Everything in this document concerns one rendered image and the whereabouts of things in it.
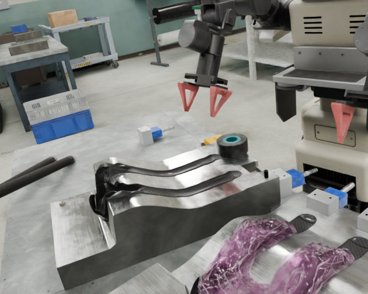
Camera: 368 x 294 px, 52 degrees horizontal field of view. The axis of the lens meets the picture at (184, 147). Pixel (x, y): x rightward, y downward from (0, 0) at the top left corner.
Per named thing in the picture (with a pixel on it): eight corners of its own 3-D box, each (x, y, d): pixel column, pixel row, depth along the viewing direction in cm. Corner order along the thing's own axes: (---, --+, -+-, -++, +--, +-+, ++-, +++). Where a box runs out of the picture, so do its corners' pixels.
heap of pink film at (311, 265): (280, 219, 74) (278, 186, 71) (367, 262, 61) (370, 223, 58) (178, 293, 61) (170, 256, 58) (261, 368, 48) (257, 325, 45)
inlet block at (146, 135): (172, 131, 141) (169, 118, 139) (177, 135, 137) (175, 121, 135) (139, 142, 137) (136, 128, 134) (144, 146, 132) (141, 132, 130)
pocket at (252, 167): (257, 173, 93) (257, 160, 92) (270, 182, 89) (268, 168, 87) (242, 178, 92) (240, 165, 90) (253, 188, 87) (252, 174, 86)
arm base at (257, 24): (295, 1, 108) (261, 3, 116) (283, -14, 102) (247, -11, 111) (287, 29, 108) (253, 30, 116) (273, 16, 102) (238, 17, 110)
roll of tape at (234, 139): (254, 147, 98) (253, 135, 97) (236, 160, 93) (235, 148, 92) (229, 142, 103) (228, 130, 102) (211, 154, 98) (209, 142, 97)
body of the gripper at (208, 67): (211, 83, 92) (217, 52, 91) (183, 79, 99) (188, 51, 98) (227, 87, 97) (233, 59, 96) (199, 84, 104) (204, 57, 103)
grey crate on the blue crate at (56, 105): (83, 101, 421) (79, 88, 415) (90, 109, 386) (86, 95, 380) (27, 115, 401) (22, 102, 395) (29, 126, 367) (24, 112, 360)
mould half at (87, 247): (229, 166, 110) (225, 123, 104) (281, 209, 87) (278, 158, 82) (56, 222, 96) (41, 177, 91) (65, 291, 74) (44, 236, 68)
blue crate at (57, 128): (87, 118, 430) (82, 100, 421) (95, 128, 395) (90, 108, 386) (33, 133, 410) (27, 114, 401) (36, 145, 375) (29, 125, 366)
